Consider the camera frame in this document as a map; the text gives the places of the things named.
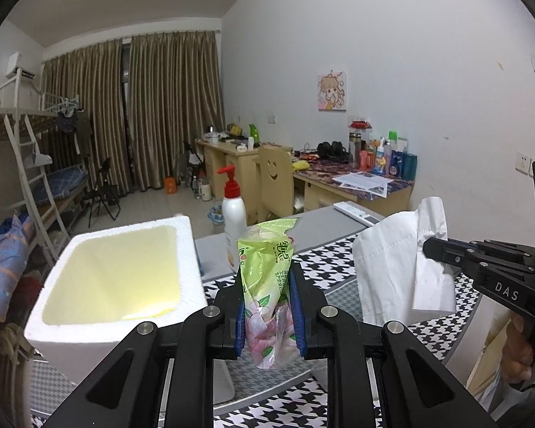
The wooden smiley chair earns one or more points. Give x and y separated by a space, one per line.
274 178

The hanging dark clothes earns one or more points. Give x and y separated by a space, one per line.
73 131

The yellow cloth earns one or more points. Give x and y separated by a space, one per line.
302 165

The orange bag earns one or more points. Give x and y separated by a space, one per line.
171 186

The brown curtain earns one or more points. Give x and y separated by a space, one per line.
174 111
89 116

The white metal bunk bed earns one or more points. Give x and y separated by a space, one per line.
9 118

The blue striped mattress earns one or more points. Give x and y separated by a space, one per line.
67 183

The cartoon wall poster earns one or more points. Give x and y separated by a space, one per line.
332 91

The blue plaid quilt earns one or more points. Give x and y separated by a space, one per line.
4 267

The wooden desk with patterned cover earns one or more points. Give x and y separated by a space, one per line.
325 187

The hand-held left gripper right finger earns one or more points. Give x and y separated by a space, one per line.
296 316

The white tissue paper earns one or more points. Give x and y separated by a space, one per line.
383 267

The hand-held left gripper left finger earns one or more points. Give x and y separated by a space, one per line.
241 321

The cluster of toiletry bottles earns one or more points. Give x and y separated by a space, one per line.
392 160

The printed paper sheets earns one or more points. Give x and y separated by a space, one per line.
361 183

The green plastic tissue packet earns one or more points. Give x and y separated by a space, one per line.
263 258

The houndstooth table cloth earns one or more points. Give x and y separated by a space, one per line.
334 254

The white foam box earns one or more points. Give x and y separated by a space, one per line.
58 339

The small trash bin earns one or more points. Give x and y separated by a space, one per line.
216 220

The white bed ladder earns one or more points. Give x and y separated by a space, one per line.
38 196

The white remote control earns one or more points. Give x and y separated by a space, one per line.
356 213

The red bag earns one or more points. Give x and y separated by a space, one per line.
26 296

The white air conditioner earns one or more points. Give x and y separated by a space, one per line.
20 63

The white pump lotion bottle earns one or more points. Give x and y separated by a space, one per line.
234 218

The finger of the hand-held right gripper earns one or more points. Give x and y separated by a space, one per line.
486 266
446 247

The black folding chair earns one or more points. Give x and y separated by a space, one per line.
103 187

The beige cloth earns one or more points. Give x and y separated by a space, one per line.
15 339

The person's right hand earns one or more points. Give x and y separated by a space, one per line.
515 350

